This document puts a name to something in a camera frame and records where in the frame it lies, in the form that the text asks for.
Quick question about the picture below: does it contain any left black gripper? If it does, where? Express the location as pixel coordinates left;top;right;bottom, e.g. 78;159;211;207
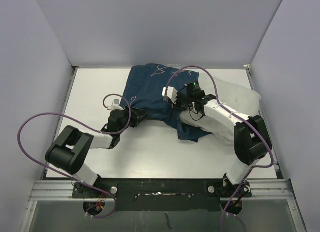
117;105;148;134

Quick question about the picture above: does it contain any dark blue embroidered pillowcase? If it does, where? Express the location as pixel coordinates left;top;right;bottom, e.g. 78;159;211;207
120;63;210;142

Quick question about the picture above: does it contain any white pillow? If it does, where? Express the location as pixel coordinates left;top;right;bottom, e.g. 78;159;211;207
179;77;261;146

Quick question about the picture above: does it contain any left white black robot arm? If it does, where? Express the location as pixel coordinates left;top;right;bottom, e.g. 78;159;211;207
45;106;148;197

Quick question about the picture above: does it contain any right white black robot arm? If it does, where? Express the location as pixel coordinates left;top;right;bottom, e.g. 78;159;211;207
162;79;274;196

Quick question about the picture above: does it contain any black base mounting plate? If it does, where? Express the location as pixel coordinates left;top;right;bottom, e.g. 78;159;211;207
72;178;252;212

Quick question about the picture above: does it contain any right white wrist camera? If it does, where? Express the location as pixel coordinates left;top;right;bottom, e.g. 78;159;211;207
162;86;178;104

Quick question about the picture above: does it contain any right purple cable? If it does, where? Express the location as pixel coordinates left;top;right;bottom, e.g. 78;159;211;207
163;65;274;232

